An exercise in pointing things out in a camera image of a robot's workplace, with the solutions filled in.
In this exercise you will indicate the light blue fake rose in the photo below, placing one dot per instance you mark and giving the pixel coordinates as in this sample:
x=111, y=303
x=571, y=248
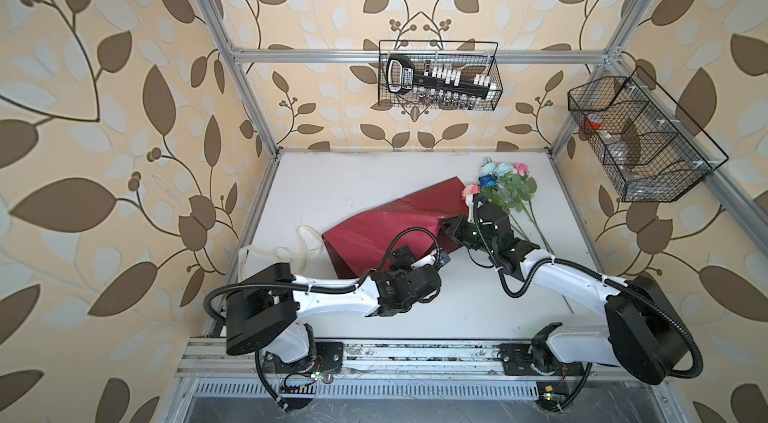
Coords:
x=497, y=170

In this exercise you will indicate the dark red wrapping paper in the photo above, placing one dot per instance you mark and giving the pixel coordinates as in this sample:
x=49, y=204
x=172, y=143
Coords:
x=359, y=243

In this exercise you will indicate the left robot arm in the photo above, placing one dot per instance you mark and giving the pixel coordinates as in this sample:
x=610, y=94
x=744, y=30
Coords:
x=268, y=312

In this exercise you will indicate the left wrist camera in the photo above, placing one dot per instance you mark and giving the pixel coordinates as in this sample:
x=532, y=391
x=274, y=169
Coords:
x=401, y=259

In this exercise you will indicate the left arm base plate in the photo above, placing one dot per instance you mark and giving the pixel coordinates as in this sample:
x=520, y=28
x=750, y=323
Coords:
x=325, y=357

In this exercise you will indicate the black tool in basket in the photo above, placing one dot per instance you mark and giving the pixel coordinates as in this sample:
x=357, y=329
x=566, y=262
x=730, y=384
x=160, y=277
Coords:
x=463, y=75

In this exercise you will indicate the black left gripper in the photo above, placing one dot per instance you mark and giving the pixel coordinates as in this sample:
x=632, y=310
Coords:
x=399, y=272

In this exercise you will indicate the back wire basket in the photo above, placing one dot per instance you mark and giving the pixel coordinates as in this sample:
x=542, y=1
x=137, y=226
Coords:
x=442, y=48

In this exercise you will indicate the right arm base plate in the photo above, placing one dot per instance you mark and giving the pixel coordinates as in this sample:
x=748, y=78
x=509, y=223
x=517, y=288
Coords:
x=524, y=359

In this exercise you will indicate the pink fake rose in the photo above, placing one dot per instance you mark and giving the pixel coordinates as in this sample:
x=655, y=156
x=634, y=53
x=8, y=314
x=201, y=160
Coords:
x=470, y=190

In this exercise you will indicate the right wire basket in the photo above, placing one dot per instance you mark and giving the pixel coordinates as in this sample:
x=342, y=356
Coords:
x=676, y=151

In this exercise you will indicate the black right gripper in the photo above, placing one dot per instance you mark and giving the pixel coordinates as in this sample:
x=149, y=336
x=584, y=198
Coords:
x=451, y=231

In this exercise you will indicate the wire basket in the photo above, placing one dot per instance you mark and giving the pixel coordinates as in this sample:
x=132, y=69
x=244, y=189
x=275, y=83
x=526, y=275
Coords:
x=676, y=151
x=442, y=48

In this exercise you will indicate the magenta fake rose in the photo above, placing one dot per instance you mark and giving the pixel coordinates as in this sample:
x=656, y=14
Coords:
x=526, y=191

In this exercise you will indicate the cream ribbon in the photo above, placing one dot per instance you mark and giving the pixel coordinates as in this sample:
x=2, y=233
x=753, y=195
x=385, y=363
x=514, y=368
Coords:
x=310, y=246

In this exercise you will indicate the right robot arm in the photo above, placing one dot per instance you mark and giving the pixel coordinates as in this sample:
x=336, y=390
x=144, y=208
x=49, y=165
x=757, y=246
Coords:
x=640, y=331

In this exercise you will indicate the plastic bottle red cap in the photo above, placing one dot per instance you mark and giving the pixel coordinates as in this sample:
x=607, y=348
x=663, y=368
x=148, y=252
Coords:
x=615, y=147

